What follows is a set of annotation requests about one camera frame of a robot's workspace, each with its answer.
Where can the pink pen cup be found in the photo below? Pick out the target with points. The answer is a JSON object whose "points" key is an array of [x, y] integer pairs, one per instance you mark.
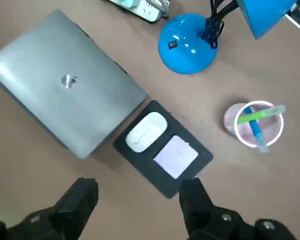
{"points": [[231, 120]]}

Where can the blue desk lamp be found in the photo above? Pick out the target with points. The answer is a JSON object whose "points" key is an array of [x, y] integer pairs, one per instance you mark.
{"points": [[185, 55]]}

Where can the grey laptop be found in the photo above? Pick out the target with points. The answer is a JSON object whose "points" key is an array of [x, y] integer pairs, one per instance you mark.
{"points": [[65, 112]]}

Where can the black mouse pad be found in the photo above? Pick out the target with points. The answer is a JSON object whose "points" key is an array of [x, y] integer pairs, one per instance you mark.
{"points": [[191, 171]]}

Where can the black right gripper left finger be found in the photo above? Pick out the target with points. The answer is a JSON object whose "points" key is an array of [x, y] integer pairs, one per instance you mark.
{"points": [[72, 210]]}

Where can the blue pen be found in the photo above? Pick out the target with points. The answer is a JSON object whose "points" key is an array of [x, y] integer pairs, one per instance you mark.
{"points": [[256, 130]]}

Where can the white computer mouse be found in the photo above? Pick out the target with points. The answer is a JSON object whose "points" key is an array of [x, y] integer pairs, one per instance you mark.
{"points": [[146, 132]]}

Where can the green pen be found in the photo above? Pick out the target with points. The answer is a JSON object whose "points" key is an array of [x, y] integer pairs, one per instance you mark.
{"points": [[255, 116]]}

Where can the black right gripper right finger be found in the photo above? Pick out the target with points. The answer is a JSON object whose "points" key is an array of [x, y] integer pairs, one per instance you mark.
{"points": [[197, 210]]}

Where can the white power strip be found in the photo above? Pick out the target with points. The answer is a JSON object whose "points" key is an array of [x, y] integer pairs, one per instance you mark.
{"points": [[145, 11]]}

